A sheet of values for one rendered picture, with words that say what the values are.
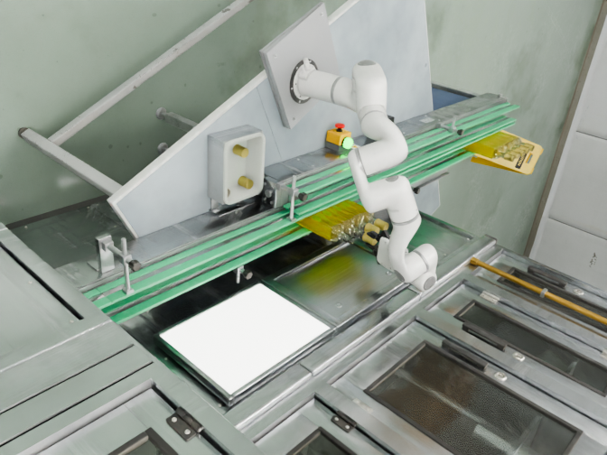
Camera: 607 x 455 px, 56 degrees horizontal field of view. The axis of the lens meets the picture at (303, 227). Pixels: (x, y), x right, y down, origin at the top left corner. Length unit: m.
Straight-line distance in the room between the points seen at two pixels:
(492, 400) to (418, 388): 0.21
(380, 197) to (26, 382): 0.99
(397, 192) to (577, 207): 6.52
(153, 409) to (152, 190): 0.88
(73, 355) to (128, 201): 0.70
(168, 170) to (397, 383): 0.93
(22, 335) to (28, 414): 0.23
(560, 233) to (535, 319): 6.15
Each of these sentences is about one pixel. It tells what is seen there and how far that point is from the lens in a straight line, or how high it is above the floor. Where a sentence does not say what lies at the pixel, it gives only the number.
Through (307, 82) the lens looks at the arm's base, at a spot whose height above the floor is 0.83.
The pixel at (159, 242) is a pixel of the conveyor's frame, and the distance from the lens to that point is 1.81.
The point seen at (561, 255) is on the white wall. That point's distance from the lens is 8.36.
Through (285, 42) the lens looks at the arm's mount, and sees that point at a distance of 1.98.
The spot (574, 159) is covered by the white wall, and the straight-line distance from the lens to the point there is 7.91.
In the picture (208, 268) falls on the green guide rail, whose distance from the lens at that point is 1.85.
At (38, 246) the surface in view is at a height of 0.28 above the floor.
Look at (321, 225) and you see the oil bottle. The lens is 2.01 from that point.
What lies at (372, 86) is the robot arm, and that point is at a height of 1.15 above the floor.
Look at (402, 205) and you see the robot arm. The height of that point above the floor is 1.38.
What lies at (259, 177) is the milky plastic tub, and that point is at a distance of 1.97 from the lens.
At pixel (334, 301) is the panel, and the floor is 1.22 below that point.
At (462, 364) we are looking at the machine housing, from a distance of 1.83.
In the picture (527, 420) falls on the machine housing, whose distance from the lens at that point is 1.74.
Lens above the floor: 2.11
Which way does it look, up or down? 34 degrees down
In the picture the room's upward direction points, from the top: 118 degrees clockwise
